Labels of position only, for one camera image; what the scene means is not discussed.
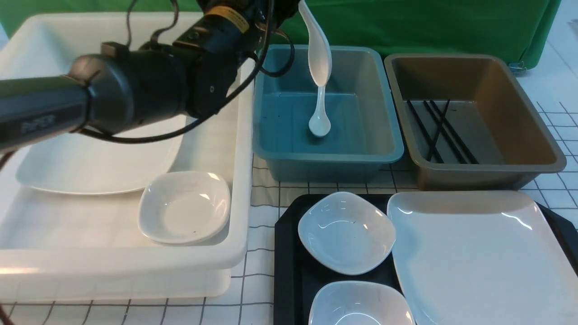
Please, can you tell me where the large white plastic bin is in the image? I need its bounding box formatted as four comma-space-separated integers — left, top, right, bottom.
0, 12, 257, 304

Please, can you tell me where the teal plastic bin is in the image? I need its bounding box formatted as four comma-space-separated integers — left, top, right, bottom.
252, 45, 405, 183

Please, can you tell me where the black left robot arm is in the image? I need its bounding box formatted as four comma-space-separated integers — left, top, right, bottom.
0, 0, 301, 153

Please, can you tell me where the white soup spoon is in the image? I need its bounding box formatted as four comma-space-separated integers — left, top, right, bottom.
298, 0, 332, 87

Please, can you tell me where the black chopstick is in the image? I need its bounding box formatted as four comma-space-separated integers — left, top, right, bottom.
442, 109, 479, 164
427, 99, 451, 164
423, 99, 469, 164
406, 100, 443, 163

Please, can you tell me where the large white rice plate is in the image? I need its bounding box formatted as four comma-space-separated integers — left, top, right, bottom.
387, 191, 578, 325

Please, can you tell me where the white bowl tray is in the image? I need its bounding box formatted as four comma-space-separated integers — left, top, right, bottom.
308, 280, 415, 325
298, 191, 396, 276

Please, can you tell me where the white square plate in bin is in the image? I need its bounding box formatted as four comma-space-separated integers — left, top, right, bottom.
16, 134, 182, 195

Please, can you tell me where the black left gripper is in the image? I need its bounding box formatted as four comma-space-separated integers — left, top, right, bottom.
199, 0, 301, 46

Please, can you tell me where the brown plastic bin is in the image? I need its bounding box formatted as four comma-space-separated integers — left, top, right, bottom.
384, 54, 566, 190

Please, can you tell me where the white bowl in bin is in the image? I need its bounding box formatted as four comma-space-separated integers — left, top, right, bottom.
137, 171, 231, 246

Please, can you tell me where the metal clip on backdrop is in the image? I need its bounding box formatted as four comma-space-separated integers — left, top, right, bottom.
508, 61, 528, 75

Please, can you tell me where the white spoon in teal bin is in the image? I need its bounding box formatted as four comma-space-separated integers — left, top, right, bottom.
309, 86, 331, 138

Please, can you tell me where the green backdrop cloth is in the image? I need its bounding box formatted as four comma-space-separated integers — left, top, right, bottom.
0, 0, 561, 69

